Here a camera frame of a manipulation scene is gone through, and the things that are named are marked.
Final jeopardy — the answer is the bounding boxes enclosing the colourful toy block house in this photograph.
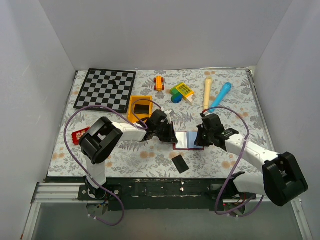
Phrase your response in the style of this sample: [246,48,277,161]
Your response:
[170,82,195,105]

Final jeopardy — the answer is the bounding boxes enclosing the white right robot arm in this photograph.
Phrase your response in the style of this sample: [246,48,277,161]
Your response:
[194,114,309,207]

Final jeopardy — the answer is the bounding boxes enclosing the red leather card holder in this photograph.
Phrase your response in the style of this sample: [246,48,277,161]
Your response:
[172,131,204,150]

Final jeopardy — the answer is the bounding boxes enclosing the blue toy microphone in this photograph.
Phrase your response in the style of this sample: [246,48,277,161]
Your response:
[208,82,232,113]

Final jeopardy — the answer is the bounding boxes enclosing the black credit card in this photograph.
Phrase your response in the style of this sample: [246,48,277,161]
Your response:
[172,155,190,174]

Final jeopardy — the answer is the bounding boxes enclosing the cream toy microphone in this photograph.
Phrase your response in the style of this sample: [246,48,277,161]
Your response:
[203,76,213,110]

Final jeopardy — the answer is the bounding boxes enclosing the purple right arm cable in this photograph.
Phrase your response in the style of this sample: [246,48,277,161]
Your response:
[199,106,265,218]

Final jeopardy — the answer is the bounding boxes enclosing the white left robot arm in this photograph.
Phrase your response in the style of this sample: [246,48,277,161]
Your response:
[79,109,178,200]

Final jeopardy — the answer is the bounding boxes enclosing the yellow plastic bin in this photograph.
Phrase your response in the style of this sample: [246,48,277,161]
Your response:
[127,95,153,123]

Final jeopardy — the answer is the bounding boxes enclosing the black front table rail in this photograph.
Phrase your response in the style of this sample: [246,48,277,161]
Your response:
[44,176,266,212]

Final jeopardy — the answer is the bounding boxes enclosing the black white chessboard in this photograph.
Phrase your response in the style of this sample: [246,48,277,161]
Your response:
[73,68,136,114]

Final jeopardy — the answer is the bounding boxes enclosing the orange toy car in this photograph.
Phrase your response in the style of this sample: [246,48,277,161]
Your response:
[153,75,165,92]

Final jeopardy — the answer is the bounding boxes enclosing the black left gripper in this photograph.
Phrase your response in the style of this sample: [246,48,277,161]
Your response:
[154,122,178,144]

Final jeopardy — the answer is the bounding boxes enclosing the floral table mat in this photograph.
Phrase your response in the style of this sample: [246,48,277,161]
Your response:
[48,69,277,184]

